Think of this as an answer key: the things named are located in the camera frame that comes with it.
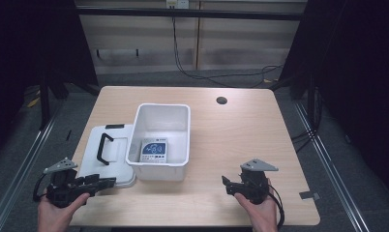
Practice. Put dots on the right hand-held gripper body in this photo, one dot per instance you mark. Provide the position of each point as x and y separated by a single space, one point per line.
255 187

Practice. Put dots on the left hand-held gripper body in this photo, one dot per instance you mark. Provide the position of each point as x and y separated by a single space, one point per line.
62 190

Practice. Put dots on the white plastic storage box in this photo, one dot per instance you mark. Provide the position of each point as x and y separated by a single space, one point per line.
162 121

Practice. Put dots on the person's left hand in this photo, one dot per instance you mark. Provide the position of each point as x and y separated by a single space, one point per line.
55 216

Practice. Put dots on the person's right hand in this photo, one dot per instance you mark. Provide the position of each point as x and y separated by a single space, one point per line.
260 214

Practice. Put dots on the small black floor stick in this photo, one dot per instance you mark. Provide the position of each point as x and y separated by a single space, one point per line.
68 135

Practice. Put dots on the grey tape piece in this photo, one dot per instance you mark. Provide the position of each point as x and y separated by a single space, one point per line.
309 195

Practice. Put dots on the white and blue small packet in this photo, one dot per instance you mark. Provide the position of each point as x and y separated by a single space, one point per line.
154 150

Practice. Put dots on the black stand leg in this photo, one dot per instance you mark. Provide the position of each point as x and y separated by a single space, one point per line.
44 103

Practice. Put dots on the yellow floor tape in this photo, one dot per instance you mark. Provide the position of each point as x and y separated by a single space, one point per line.
33 102

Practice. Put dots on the black curtain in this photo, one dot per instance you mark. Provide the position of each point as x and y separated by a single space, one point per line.
360 80
28 58

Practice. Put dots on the metal floor rail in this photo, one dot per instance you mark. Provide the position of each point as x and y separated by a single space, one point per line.
328 161
24 151

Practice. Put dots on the black horizontal frame bar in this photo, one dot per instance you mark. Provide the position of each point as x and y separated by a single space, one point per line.
189 13

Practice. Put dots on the white wall socket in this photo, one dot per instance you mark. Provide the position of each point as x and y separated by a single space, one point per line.
177 3

